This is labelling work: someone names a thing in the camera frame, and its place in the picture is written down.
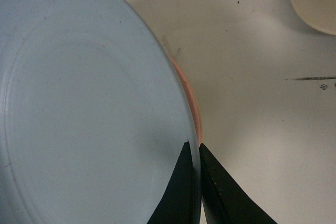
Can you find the pink plate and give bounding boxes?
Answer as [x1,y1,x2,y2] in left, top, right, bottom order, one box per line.
[168,55,203,146]

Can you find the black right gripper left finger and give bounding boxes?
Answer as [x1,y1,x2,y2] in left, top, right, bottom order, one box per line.
[148,142,195,224]

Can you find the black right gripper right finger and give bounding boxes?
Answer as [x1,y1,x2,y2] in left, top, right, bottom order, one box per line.
[199,144,275,223]

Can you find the blue plate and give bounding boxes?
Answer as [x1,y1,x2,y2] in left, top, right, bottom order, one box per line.
[1,0,200,223]

